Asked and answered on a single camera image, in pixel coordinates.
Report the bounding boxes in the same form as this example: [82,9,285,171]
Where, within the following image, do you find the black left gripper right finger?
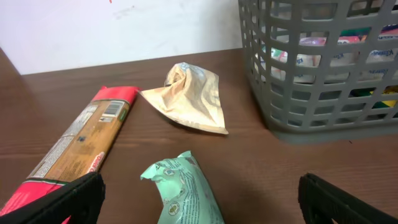
[298,173,397,224]

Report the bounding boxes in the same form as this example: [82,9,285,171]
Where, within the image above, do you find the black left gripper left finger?
[1,172,106,224]

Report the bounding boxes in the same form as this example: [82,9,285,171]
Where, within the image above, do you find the tissue pocket pack bundle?
[261,24,398,85]

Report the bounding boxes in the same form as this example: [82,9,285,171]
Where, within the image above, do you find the red orange spaghetti packet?
[0,86,141,224]

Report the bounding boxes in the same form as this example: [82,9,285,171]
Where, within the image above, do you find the teal crumpled snack packet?
[141,151,224,224]

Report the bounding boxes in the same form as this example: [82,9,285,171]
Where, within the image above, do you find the grey plastic basket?
[238,0,397,143]

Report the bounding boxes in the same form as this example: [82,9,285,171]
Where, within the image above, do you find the beige crumpled pouch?
[140,62,228,135]

